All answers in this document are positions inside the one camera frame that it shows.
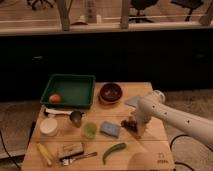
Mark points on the metal fork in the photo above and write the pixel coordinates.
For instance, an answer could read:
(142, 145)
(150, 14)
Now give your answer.
(66, 162)

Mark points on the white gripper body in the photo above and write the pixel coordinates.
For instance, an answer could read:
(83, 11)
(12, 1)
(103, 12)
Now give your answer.
(141, 120)

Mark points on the white round container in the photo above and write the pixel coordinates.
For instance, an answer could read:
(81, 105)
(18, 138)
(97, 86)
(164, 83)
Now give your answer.
(49, 127)

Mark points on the black office chair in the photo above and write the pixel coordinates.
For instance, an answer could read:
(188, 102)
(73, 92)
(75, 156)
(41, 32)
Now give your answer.
(141, 5)

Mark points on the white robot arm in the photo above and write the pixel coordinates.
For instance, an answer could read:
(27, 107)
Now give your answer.
(152, 105)

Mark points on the yellow corn cob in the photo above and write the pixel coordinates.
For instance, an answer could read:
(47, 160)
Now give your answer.
(46, 155)

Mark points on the green pepper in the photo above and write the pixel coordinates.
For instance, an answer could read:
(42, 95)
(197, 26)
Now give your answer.
(112, 149)

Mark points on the dark red bowl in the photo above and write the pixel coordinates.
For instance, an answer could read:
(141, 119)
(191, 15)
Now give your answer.
(110, 93)

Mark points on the green plastic tray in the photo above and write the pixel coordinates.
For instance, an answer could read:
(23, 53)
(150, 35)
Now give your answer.
(76, 91)

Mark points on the grey cloth square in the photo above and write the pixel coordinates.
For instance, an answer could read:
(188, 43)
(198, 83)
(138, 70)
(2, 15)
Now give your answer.
(133, 101)

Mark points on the white handled utensil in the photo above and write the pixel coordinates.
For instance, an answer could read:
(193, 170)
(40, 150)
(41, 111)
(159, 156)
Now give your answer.
(50, 111)

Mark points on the orange red fruit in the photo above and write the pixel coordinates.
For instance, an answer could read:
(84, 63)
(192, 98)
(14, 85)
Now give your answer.
(54, 98)

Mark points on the wooden post left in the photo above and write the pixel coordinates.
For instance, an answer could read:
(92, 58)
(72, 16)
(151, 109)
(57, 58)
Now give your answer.
(63, 13)

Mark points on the green plastic cup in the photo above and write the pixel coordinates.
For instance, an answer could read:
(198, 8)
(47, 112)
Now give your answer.
(89, 130)

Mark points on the wooden post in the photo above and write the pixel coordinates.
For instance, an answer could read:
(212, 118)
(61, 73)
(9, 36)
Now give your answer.
(63, 13)
(124, 20)

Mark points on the small beige box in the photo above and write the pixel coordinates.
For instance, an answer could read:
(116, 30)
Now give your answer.
(67, 151)

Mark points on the metal cup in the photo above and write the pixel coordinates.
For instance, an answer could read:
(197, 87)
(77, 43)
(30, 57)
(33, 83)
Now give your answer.
(76, 118)

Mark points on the blue sponge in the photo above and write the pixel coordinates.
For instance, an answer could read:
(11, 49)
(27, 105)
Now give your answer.
(110, 129)

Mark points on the wooden post middle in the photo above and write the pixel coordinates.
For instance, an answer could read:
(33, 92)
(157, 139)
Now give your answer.
(124, 20)

